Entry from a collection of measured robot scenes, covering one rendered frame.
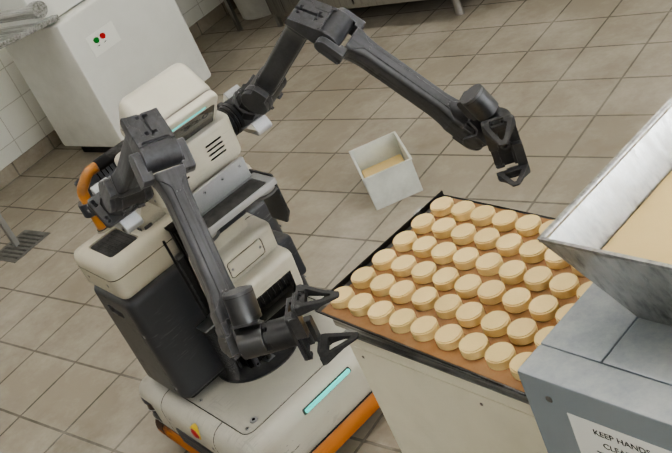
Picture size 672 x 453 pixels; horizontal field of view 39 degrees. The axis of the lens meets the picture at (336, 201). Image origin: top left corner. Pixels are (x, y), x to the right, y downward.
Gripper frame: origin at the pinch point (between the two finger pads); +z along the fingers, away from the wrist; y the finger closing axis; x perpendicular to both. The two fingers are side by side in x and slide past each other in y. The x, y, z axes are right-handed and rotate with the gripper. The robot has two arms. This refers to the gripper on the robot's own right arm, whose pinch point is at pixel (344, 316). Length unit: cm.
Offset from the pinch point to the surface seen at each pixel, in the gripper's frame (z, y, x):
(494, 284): 26.0, -6.3, 5.5
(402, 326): 8.5, -6.6, 1.3
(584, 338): 39, 20, -44
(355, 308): -0.5, -6.6, 10.2
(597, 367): 39, 20, -49
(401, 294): 8.7, -6.5, 10.4
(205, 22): -160, -102, 527
